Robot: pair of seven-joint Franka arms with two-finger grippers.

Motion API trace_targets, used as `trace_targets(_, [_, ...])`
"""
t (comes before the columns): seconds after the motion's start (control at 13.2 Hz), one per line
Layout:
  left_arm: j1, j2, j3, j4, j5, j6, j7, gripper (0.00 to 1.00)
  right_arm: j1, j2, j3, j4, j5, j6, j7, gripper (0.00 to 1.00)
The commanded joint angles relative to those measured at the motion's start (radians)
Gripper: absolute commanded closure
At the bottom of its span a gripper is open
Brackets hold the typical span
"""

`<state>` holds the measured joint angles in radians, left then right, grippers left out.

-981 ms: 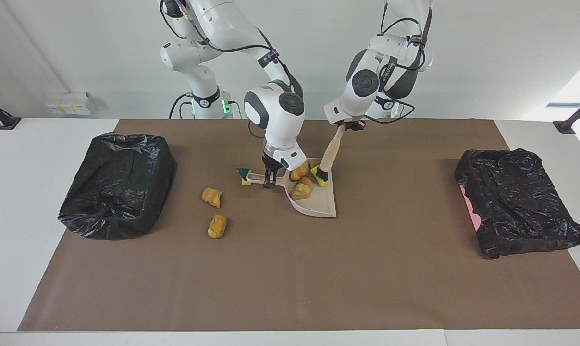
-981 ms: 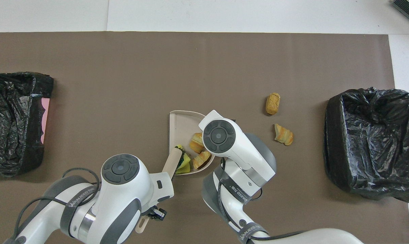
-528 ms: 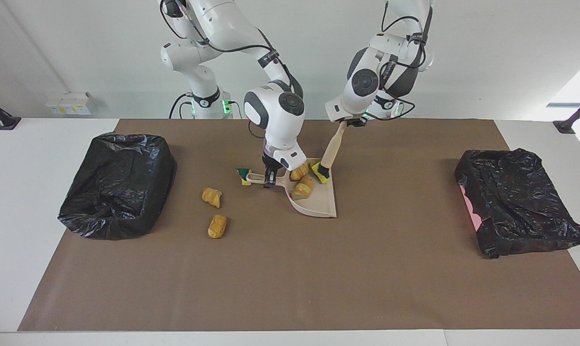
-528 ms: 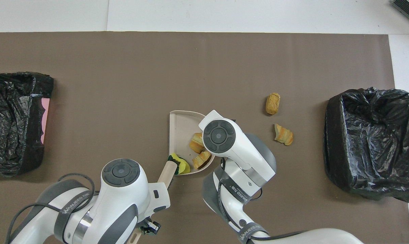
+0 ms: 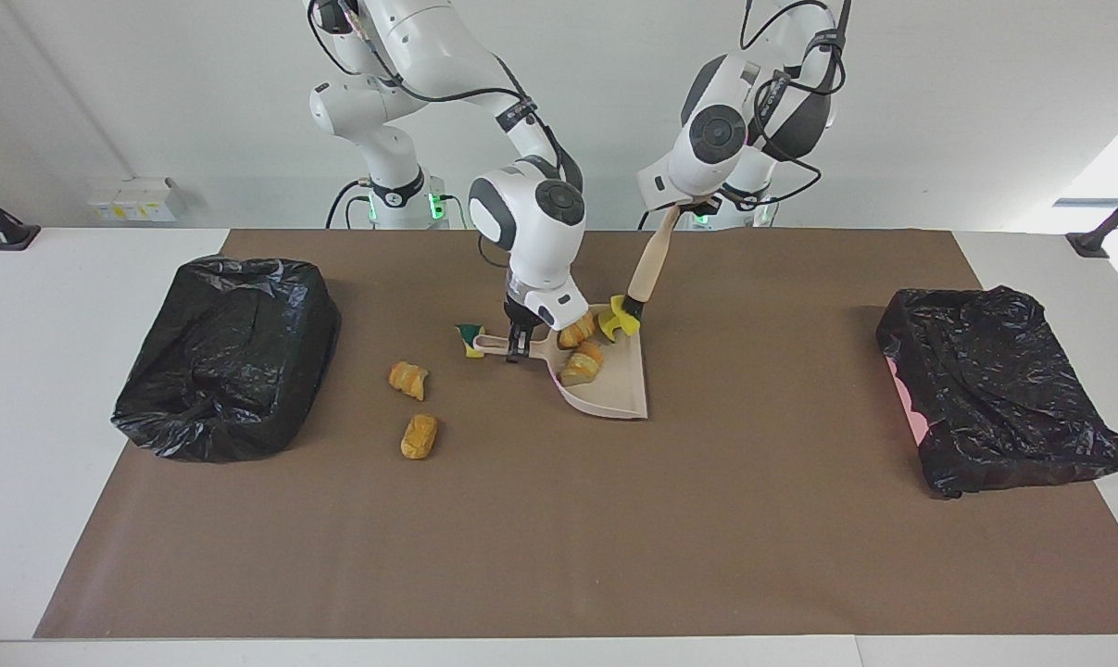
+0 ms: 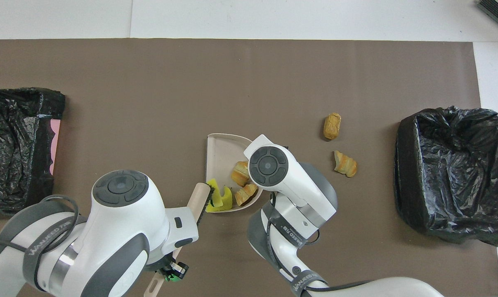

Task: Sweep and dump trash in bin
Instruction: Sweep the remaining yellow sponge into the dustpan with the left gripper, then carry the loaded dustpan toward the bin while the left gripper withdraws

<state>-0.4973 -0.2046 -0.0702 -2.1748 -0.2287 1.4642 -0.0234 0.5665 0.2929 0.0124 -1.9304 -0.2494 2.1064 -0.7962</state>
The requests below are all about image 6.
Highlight brown paper table mat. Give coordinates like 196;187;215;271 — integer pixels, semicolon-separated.
0;38;498;297

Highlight brown bread roll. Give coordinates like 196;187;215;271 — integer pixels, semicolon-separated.
323;113;342;141

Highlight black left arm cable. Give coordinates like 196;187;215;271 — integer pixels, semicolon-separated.
0;195;81;286

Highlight bin covered by black bag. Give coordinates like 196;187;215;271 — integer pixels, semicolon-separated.
393;106;498;247

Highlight beige hand brush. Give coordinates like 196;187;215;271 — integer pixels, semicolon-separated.
144;181;215;297

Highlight orange striped croissant piece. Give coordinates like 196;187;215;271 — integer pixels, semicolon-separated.
234;184;259;207

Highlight beige plastic dustpan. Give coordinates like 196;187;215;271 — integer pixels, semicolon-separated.
205;133;264;213

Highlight pink bin with black bag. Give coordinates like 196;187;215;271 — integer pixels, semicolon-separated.
0;87;66;216

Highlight tan striped croissant piece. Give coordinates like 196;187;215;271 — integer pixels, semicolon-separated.
333;150;358;178

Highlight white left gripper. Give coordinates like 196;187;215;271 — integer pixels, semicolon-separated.
146;206;200;284

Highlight pale bread piece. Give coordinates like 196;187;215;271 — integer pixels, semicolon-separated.
231;161;250;187

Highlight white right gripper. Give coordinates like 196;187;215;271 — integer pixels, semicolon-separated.
243;134;290;160

